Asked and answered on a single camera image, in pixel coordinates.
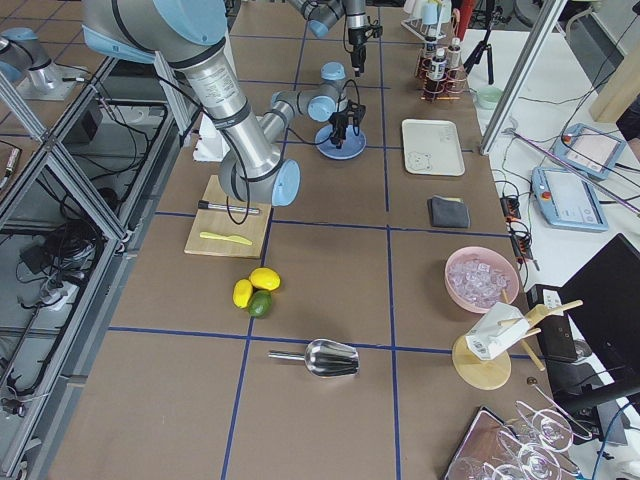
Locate yellow plastic knife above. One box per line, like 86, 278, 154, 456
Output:
199, 231, 253, 246

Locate blue tablet pendant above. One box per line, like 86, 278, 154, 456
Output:
552, 123, 626, 180
531, 167, 609, 233

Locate blue tablet pendant near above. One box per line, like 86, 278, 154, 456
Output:
531, 167, 609, 233

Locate metal ice scoop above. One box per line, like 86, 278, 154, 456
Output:
268, 339, 360, 378

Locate wooden cutting board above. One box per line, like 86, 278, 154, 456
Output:
184, 175, 272, 259

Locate pink bowl of ice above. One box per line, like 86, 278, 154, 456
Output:
444, 246, 520, 314

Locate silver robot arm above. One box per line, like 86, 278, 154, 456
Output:
288, 0, 383, 77
83, 1, 351, 206

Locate green bowl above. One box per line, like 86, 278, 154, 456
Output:
475, 85, 503, 110

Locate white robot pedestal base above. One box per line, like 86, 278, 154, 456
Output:
192, 0, 241, 165

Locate yellow lemon near board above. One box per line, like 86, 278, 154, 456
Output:
249, 267, 281, 291

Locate tea bottle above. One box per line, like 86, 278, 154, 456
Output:
422, 35, 438, 70
430, 48, 446, 81
446, 37, 461, 70

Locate black camera tripod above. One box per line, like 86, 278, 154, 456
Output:
463, 0, 501, 85

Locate white wire cup rack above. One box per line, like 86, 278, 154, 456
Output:
401, 0, 453, 40

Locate steel rod black cap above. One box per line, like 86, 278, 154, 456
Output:
197, 200, 261, 215

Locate green lime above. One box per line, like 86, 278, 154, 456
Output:
247, 290, 273, 318

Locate cream bear tray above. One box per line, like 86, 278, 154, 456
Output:
401, 119, 465, 177

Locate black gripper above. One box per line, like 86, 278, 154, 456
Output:
347, 14, 383, 77
329, 100, 366, 149

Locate round wooden stand base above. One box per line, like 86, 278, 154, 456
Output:
451, 299, 585, 392

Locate grey folded cloth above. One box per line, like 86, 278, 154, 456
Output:
427, 196, 471, 228

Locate copper wire bottle rack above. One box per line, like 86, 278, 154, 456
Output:
414, 1, 466, 102

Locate clear wine glasses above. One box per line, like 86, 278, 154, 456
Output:
443, 400, 593, 479

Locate blue tablet pendant far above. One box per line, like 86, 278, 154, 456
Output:
552, 123, 626, 180

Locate blue plate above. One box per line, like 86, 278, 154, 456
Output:
314, 125, 367, 160

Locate yellow lemon outer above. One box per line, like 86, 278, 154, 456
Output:
232, 279, 254, 309

